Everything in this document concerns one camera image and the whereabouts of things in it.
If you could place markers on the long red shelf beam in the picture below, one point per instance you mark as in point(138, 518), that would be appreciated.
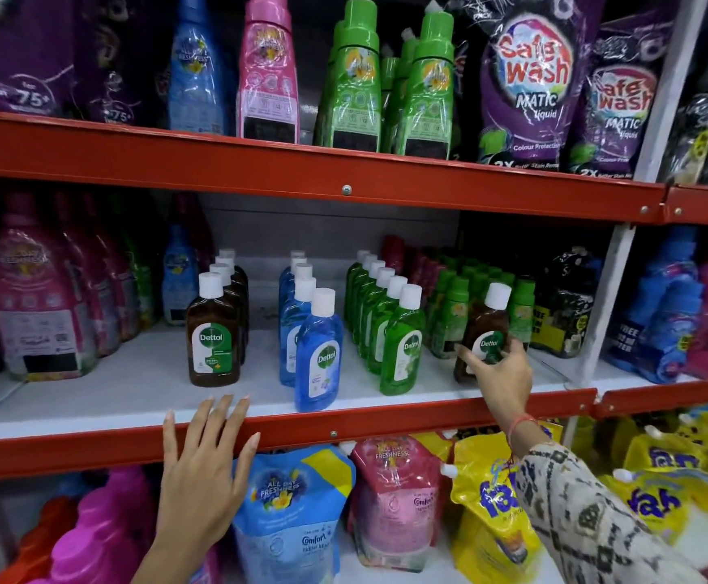
point(269, 164)
point(329, 422)

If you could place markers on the dark red bottle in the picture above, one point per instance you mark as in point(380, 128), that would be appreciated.
point(193, 224)

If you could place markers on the white shelf upright post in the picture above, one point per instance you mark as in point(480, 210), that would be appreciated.
point(658, 115)

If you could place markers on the small brown antiseptic bottle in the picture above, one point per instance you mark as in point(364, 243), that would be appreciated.
point(485, 322)

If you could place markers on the purple liquid detergent pouch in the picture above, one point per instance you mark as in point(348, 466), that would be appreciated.
point(615, 109)
point(530, 91)

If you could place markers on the group of yellow spouted pouches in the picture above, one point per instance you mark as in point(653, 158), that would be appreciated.
point(670, 486)

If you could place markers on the red plastic bottle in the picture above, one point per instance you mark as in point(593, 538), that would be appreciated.
point(37, 541)

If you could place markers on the person's left forearm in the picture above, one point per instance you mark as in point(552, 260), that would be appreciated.
point(162, 562)

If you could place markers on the large pink fabric conditioner bottle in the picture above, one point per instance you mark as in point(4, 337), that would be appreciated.
point(37, 310)

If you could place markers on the person's right thumb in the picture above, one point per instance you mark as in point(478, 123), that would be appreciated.
point(472, 358)

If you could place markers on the person's right hand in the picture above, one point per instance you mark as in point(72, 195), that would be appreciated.
point(506, 386)

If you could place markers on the tall blue fabric conditioner bottle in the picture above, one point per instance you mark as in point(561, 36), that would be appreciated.
point(197, 72)

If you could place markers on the white shelf board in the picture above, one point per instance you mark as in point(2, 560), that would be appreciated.
point(147, 383)

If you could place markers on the black refill pouch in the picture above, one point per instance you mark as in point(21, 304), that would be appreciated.
point(564, 310)

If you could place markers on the yellow detergent refill pouch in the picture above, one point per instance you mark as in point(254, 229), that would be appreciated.
point(488, 516)

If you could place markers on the person's left hand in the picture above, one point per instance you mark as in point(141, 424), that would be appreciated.
point(199, 486)

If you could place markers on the person's left little finger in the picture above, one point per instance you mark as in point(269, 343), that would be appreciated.
point(170, 437)

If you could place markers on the short red shelf beam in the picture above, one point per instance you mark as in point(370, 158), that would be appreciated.
point(704, 205)
point(664, 396)

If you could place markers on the person's right forearm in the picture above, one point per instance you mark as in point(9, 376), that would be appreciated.
point(591, 523)

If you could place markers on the blue conditioner refill pouch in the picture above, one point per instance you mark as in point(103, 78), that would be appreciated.
point(290, 516)

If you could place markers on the group of red bottles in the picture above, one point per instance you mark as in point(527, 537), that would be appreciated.
point(415, 261)

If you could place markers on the pink conditioner refill pouch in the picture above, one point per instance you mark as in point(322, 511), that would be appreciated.
point(393, 504)

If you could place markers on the row of green antiseptic bottles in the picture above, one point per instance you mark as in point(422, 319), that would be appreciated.
point(401, 352)

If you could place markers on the brown antiseptic bottle white cap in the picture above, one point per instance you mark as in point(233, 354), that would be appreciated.
point(213, 352)
point(226, 262)
point(239, 322)
point(228, 252)

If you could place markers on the person's left thumb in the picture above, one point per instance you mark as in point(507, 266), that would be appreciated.
point(248, 465)

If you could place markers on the magenta plastic bottle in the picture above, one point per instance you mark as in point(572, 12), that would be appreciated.
point(98, 535)

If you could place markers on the tall green fabric conditioner bottle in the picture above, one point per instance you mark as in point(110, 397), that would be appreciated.
point(354, 97)
point(390, 78)
point(430, 97)

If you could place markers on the row of pink conditioner bottles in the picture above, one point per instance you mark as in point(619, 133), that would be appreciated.
point(107, 285)

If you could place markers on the tall pink fabric conditioner bottle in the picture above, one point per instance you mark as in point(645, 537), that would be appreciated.
point(267, 78)

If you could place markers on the group of small green-capped bottles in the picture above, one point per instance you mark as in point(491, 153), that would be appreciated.
point(451, 322)

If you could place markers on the small blue fabric conditioner bottle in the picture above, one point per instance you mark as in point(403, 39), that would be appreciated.
point(179, 279)

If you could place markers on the group of blue conditioner packs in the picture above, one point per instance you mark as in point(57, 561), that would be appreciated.
point(658, 322)

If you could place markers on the person's left middle finger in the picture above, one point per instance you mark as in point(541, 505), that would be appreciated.
point(220, 419)

